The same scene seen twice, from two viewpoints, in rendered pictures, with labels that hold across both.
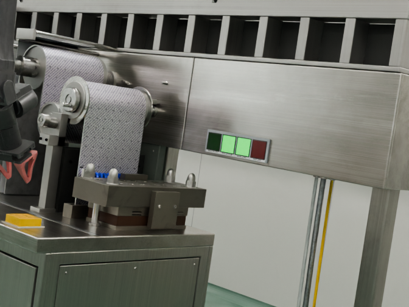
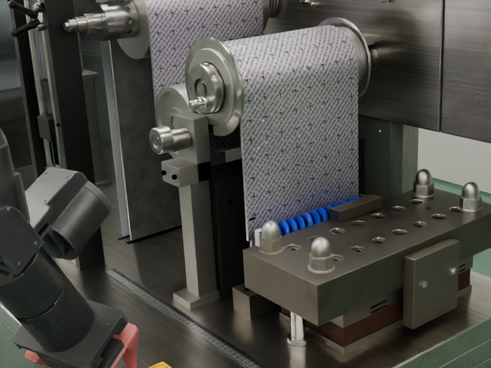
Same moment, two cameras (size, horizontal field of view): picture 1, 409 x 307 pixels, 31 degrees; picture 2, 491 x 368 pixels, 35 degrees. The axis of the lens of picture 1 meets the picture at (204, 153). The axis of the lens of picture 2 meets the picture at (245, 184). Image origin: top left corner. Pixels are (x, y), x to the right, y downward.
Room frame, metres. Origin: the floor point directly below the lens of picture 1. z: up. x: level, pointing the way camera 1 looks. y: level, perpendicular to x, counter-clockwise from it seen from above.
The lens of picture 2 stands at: (1.18, 0.17, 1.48)
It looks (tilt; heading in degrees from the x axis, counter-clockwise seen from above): 19 degrees down; 10
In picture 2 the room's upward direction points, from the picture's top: 3 degrees counter-clockwise
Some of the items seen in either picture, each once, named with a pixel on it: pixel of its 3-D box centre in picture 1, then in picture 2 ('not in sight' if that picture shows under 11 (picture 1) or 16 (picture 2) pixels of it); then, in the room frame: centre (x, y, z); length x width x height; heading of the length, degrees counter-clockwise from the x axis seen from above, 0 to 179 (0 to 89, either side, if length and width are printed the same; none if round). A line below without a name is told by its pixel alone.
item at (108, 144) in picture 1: (111, 150); (303, 166); (2.33, 0.29, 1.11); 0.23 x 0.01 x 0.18; 137
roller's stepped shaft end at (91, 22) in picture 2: (10, 63); (81, 24); (2.40, 0.65, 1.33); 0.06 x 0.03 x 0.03; 137
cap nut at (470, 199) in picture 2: (191, 179); (470, 195); (2.37, 0.03, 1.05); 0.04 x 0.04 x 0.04
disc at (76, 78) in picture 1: (74, 100); (213, 87); (2.29, 0.42, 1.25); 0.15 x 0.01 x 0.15; 47
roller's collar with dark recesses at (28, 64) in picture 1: (26, 66); (114, 20); (2.44, 0.61, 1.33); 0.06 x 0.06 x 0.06; 47
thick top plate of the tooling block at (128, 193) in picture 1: (142, 192); (378, 245); (2.28, 0.17, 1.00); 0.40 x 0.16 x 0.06; 137
